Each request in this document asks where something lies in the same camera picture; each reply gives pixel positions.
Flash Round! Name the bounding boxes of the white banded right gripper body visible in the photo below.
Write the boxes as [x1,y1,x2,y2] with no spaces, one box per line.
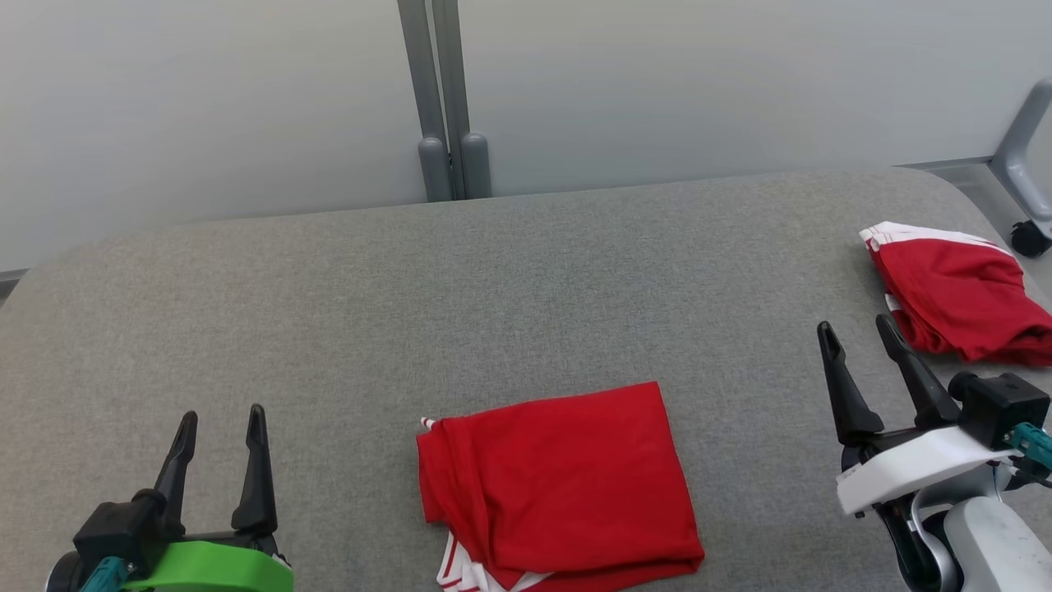
[836,424,1022,519]

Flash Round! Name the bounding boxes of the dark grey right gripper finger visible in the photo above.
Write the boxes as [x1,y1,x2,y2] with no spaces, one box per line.
[816,321,886,447]
[874,312,962,431]

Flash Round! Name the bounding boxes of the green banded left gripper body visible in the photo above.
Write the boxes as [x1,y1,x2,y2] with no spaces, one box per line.
[123,529,295,592]

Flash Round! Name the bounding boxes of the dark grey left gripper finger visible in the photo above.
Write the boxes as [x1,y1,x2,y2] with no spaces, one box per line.
[230,403,279,535]
[153,410,200,540]

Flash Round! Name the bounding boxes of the red shorts with white stripes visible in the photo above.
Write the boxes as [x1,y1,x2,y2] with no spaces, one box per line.
[858,220,1052,368]

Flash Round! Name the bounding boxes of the red Bulls jersey white sleeves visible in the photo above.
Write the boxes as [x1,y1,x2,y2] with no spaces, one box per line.
[416,380,706,592]

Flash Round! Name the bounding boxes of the black castor wheel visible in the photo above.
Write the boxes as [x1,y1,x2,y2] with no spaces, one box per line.
[1009,220,1052,259]

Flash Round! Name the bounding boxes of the grey partition leg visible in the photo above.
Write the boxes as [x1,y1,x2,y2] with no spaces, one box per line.
[989,77,1052,241]

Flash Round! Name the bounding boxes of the grey partition post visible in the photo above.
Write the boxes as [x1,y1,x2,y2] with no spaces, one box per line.
[396,0,454,203]
[431,0,493,201]

